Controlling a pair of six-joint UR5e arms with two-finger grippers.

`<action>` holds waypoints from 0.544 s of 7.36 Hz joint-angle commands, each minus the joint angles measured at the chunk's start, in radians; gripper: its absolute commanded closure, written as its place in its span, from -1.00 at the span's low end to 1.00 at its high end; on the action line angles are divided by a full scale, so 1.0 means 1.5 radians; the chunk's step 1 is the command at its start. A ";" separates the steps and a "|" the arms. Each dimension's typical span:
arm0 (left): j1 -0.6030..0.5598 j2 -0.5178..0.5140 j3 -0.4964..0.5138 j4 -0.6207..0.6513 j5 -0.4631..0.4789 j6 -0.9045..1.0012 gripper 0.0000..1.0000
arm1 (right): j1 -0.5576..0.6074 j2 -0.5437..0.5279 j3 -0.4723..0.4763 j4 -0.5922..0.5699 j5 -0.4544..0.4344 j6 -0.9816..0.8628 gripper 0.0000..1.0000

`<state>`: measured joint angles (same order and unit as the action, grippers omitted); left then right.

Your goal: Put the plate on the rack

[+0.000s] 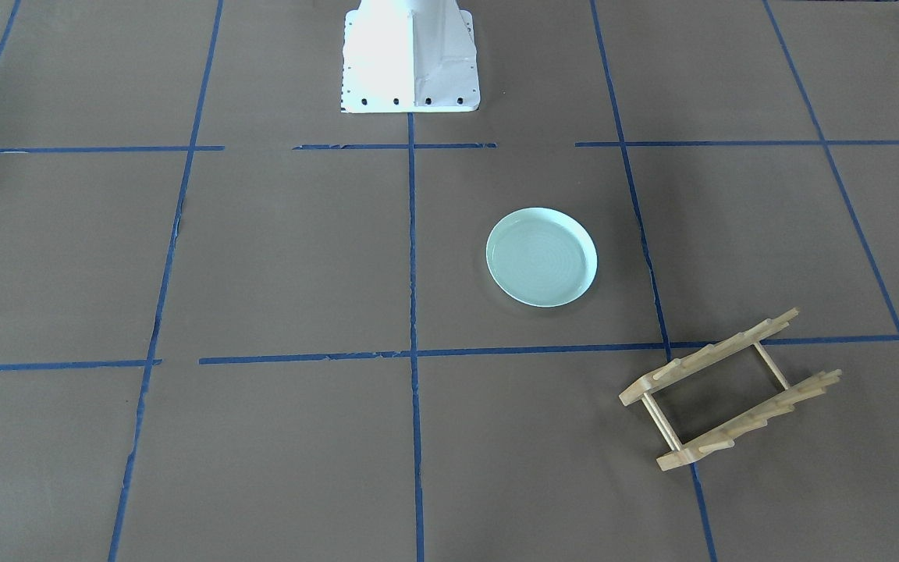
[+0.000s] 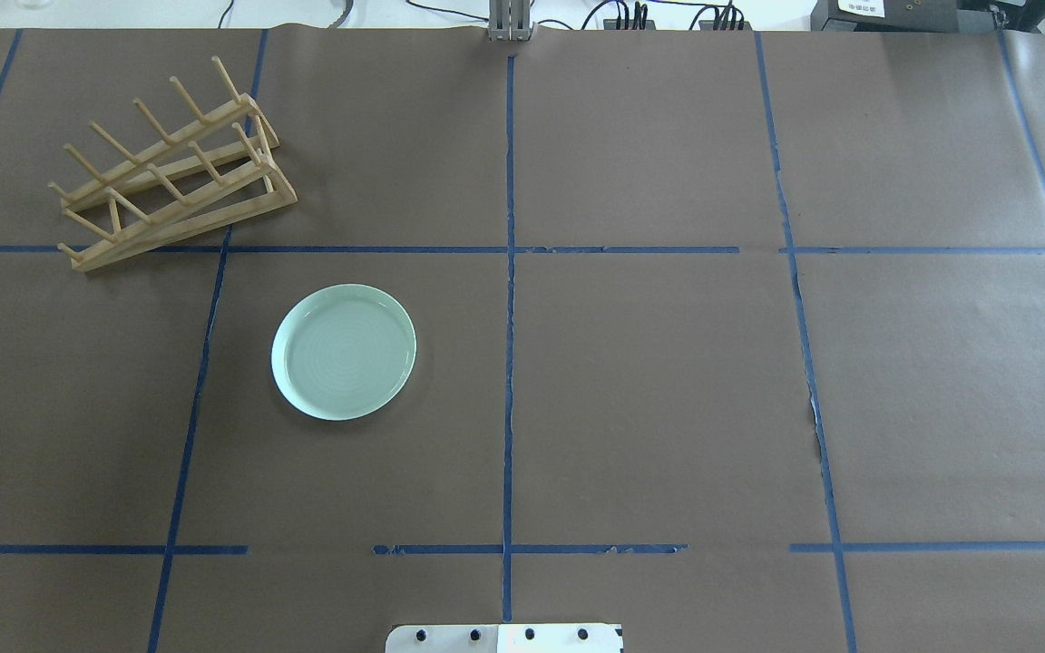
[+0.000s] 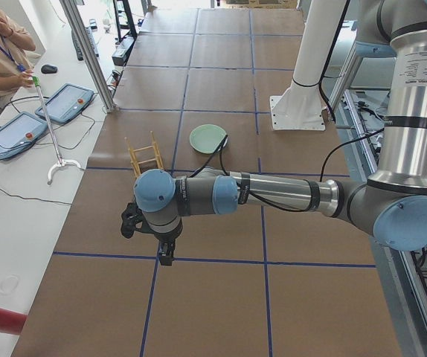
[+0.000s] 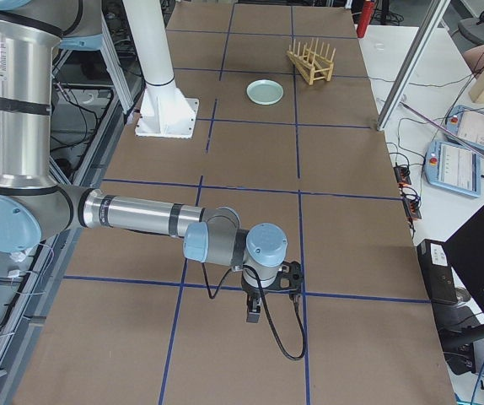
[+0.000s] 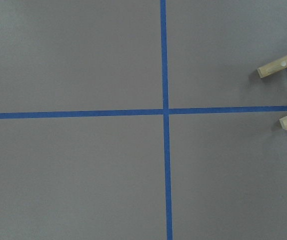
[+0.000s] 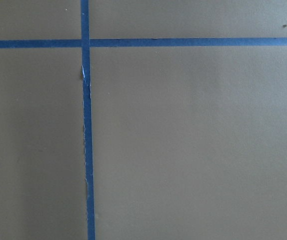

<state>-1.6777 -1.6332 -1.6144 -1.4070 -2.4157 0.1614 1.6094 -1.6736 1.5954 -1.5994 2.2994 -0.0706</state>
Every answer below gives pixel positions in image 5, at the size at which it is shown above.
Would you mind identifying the horizontal blue tape line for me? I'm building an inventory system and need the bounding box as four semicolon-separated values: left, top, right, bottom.
0;105;287;120

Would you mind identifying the vertical blue tape line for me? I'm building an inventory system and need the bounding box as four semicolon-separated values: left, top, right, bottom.
160;0;173;240

